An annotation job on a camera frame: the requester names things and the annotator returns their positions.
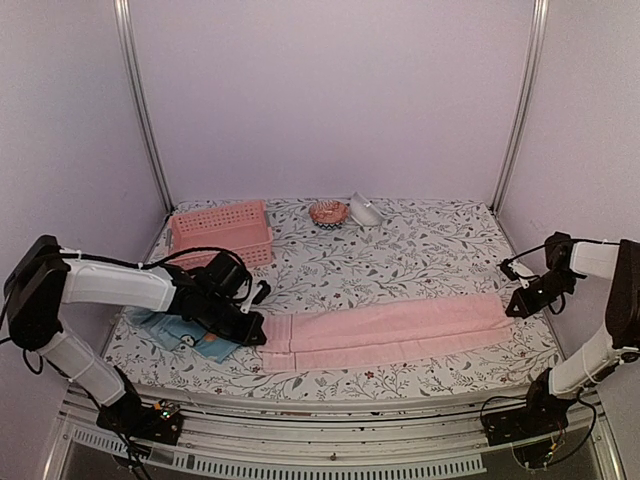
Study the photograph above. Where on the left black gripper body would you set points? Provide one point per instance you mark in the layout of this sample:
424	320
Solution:
228	328

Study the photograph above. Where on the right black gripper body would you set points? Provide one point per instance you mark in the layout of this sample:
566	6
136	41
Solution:
555	286

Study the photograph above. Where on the pink plastic basket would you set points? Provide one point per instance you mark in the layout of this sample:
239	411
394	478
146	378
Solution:
239	227

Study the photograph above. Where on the pink terry towel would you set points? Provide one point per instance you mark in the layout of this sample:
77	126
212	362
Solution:
376	335

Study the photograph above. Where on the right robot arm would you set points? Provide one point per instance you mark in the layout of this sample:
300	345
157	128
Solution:
613	313

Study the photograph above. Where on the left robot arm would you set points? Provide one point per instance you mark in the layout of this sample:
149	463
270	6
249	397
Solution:
50	276

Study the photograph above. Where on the blue patterned towel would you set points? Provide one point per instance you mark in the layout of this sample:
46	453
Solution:
173	333

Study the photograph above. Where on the red patterned bowl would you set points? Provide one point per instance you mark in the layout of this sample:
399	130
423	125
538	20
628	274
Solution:
329	214

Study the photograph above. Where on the white tipped bowl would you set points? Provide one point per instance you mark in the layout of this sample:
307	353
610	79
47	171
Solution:
364	212

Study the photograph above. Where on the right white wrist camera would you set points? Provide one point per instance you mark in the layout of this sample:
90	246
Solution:
514	270

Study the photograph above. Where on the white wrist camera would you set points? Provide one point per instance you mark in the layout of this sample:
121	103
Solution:
514	270
255	296

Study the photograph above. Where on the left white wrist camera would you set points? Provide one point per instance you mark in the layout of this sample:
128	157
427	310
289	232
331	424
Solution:
255	296

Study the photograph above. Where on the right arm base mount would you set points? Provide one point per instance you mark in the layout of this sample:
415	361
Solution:
530	420

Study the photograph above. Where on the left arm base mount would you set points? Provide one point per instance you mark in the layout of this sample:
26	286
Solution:
128	416

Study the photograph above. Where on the front aluminium rail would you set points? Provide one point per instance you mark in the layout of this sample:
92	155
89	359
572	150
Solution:
441	437

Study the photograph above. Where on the right aluminium frame post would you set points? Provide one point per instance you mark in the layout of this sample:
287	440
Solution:
531	66

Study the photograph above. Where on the aluminium frame post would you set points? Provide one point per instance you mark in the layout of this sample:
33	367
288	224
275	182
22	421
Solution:
126	36
531	66

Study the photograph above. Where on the left aluminium frame post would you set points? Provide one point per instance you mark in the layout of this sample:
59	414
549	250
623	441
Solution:
126	36

